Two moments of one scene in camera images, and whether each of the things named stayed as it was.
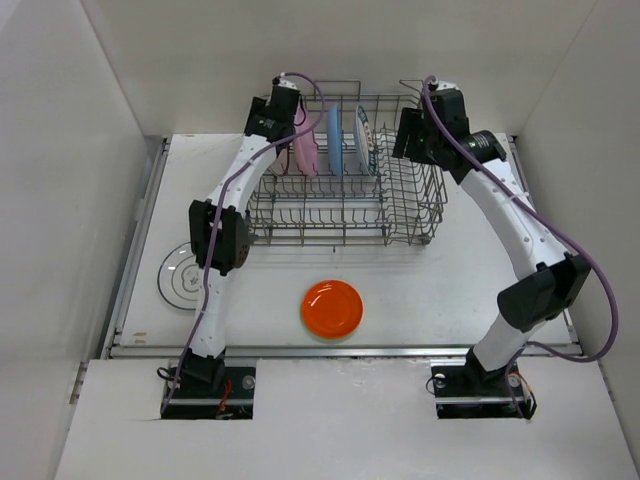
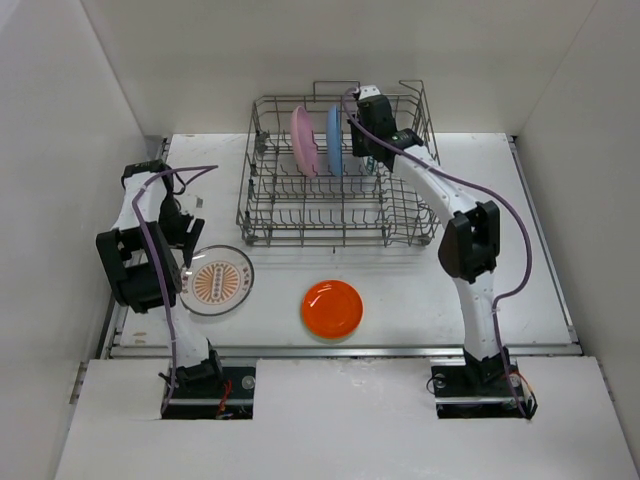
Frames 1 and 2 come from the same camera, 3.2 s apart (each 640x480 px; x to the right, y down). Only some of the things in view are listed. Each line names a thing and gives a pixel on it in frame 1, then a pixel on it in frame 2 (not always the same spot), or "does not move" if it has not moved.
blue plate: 335,139 does not move
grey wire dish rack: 336,184 does not move
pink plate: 305,147 does not move
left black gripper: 259,108 to 182,238
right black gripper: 406,123 to 358,150
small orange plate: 332,309 does not move
